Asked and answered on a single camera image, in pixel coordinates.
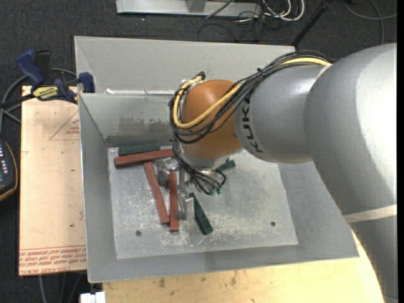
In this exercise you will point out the grey metal bin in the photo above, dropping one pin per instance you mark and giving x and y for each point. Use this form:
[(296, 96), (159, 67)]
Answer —
[(240, 219)]

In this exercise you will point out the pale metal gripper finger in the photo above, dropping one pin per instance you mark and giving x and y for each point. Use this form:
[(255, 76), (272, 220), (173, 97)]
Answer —
[(186, 204), (163, 171)]

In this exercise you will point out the dark green flat block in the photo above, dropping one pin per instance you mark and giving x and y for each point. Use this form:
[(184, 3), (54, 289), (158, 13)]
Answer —
[(139, 148), (202, 218), (228, 166)]

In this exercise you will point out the brown cardboard board red print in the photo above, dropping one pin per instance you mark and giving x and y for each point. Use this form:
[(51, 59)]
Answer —
[(50, 181)]

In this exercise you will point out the red-brown flat block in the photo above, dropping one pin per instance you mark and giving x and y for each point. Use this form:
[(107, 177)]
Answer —
[(173, 207), (142, 158), (156, 194)]

